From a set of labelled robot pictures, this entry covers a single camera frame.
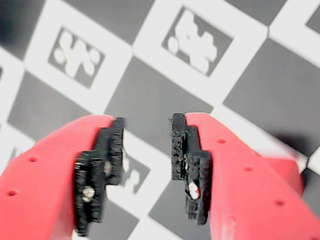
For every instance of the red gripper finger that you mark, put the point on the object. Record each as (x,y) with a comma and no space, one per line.
(42,190)
(245,200)

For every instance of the black white marker checkerboard mat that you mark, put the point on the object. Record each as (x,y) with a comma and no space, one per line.
(155,87)

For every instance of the red cube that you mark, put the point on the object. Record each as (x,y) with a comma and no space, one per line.
(285,170)

